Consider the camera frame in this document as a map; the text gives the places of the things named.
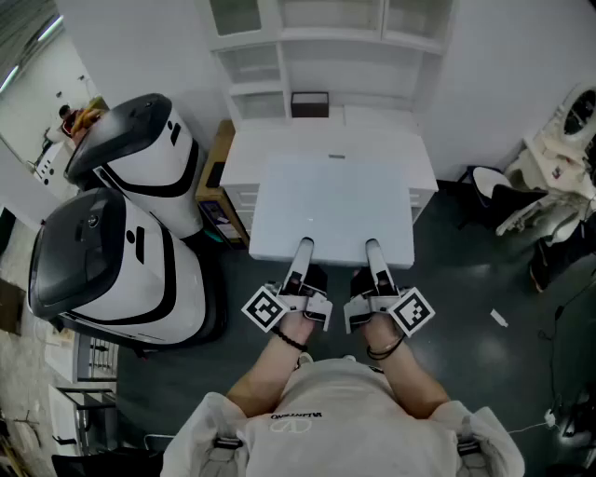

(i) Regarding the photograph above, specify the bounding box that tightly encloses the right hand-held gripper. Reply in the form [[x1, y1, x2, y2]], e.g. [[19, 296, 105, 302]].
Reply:
[[343, 238, 437, 338]]

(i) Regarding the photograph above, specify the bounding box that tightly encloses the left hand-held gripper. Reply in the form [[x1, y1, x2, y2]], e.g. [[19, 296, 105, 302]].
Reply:
[[240, 237, 334, 334]]

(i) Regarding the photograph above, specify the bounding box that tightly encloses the white shelf unit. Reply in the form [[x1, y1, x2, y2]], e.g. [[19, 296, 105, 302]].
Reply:
[[194, 0, 456, 128]]

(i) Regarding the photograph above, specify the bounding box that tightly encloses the person's left forearm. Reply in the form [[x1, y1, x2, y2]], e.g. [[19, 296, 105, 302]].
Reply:
[[226, 312, 317, 419]]

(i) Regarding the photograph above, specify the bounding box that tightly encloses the person's right forearm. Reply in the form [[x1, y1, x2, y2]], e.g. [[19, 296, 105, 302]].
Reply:
[[361, 320, 452, 418]]

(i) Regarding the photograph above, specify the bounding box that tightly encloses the white desk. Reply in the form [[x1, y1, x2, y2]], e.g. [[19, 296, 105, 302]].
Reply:
[[219, 104, 440, 239]]

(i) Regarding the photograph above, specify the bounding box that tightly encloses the brown cardboard box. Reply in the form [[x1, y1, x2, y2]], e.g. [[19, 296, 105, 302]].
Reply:
[[195, 119, 251, 251]]

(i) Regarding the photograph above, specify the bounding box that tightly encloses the black chair with white seat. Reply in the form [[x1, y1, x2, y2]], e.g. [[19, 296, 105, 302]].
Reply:
[[457, 164, 551, 234]]

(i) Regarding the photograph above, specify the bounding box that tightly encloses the small dark brown box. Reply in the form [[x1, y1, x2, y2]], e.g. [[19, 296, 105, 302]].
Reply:
[[290, 90, 331, 119]]

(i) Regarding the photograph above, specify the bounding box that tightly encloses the person's pale grey shirt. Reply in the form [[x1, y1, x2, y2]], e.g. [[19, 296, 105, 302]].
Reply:
[[160, 356, 525, 477]]

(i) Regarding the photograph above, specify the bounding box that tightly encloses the white ornate dressing table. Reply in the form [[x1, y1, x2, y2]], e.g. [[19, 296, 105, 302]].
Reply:
[[494, 81, 596, 244]]

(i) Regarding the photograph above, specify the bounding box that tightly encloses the white power adapter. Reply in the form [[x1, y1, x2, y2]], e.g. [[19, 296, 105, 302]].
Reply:
[[507, 407, 560, 435]]

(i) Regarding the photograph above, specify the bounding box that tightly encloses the grey metal rack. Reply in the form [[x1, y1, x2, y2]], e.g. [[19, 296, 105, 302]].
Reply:
[[74, 333, 120, 384]]

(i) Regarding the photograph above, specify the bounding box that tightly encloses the white board with black dots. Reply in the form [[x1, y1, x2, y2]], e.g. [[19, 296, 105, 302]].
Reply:
[[31, 139, 78, 198]]

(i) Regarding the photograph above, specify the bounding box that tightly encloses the ceiling strip light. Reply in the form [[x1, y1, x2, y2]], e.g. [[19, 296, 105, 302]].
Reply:
[[0, 64, 20, 93], [35, 14, 65, 42]]

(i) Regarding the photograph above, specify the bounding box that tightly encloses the black bead bracelet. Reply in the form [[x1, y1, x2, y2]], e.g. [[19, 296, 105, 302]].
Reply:
[[271, 325, 309, 354]]

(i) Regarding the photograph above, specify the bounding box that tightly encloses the black cord wristband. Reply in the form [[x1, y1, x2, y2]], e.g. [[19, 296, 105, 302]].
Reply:
[[365, 334, 406, 361]]

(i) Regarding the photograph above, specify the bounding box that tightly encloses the black floor cable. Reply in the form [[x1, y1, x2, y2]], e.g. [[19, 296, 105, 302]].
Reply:
[[536, 267, 596, 420]]

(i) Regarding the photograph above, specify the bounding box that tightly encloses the grey shoulder strap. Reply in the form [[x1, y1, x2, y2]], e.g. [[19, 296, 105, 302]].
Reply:
[[455, 414, 483, 477], [211, 432, 246, 477]]

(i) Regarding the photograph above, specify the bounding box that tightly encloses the black metal frame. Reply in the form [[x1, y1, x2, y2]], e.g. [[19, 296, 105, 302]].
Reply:
[[49, 384, 162, 477]]

